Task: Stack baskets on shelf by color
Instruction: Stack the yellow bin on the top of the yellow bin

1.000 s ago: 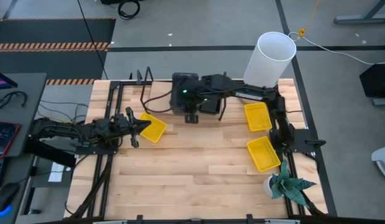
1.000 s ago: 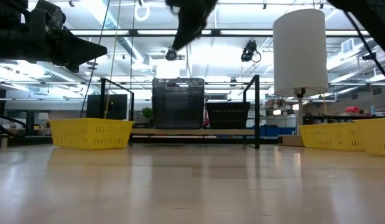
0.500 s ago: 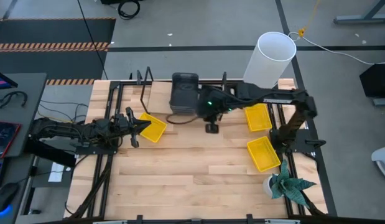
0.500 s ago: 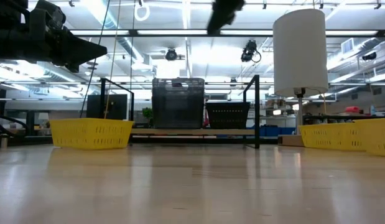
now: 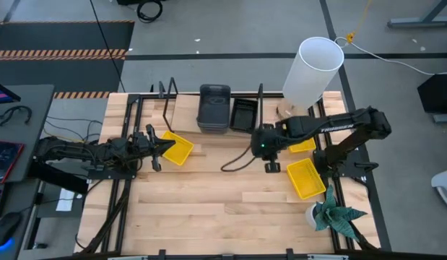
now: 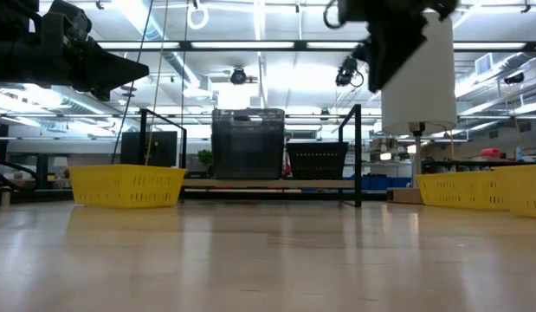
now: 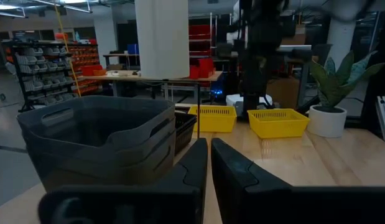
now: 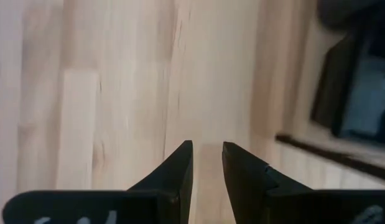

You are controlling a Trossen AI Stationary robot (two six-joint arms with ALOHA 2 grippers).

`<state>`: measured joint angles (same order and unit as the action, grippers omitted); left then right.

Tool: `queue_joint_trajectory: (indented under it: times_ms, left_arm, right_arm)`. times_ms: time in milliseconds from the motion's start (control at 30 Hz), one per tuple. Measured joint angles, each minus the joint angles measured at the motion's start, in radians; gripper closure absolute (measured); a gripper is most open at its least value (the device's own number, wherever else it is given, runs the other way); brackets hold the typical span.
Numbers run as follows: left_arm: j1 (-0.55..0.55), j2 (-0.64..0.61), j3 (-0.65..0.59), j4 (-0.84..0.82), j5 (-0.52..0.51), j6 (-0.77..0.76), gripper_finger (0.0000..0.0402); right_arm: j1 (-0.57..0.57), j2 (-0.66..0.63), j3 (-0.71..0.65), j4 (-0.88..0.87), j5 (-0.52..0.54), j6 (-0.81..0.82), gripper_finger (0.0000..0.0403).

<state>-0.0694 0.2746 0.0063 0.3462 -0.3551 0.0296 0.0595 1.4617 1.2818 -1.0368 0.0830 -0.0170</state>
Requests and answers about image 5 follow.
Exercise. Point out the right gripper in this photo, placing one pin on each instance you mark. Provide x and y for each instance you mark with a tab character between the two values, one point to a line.
266	142

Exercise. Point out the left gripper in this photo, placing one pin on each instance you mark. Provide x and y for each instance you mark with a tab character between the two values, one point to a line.
142	144

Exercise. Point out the yellow slotted plastic basket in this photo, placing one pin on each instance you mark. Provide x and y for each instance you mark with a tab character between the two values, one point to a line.
304	146
180	150
305	178

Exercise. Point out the black slotted plastic basket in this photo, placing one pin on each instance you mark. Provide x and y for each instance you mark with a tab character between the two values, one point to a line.
243	115

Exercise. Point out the translucent gray plastic basket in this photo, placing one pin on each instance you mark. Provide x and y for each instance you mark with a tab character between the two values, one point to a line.
214	104
213	128

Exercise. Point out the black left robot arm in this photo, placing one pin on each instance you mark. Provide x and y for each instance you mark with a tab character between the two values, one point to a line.
71	150

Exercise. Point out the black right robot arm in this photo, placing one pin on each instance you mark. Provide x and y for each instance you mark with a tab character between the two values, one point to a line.
335	124

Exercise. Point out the round wooden lamp base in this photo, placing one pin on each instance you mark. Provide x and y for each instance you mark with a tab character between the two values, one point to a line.
286	110

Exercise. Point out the white cylindrical lamp shade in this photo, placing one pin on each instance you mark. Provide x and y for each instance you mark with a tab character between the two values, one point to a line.
310	72

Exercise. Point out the white plant pot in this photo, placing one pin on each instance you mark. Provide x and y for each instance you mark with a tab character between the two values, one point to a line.
310	216

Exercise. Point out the green artificial plant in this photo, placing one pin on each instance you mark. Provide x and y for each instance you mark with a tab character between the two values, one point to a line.
335	215

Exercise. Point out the white paper sheet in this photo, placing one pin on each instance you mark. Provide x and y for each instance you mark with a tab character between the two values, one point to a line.
65	199

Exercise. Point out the gray side desk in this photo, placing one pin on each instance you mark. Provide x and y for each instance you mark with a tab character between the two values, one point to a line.
31	108

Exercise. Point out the black hazard-striped floor mat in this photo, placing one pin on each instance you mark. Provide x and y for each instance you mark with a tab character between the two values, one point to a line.
57	39

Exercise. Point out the red-edged tablet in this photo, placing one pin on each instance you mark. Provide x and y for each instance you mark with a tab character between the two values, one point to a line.
4	159

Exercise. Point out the computer monitor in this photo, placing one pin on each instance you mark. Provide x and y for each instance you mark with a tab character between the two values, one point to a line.
3	94

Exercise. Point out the black computer mouse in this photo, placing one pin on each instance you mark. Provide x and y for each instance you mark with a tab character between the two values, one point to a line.
6	227

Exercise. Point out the black box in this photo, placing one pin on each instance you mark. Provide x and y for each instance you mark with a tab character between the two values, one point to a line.
438	94

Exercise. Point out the white chair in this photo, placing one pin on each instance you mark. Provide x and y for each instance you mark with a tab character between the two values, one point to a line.
445	187

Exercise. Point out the gray metal table leg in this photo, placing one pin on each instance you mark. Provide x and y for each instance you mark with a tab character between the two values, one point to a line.
421	22

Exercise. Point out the black metal shelf bracket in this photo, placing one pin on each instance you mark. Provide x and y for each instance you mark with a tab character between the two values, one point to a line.
165	108
260	104

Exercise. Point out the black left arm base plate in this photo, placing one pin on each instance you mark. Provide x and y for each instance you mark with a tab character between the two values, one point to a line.
111	174

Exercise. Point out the black aluminium table frame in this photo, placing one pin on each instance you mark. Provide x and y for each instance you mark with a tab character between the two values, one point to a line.
116	209

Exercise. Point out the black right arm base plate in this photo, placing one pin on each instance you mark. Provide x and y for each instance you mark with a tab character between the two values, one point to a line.
353	168

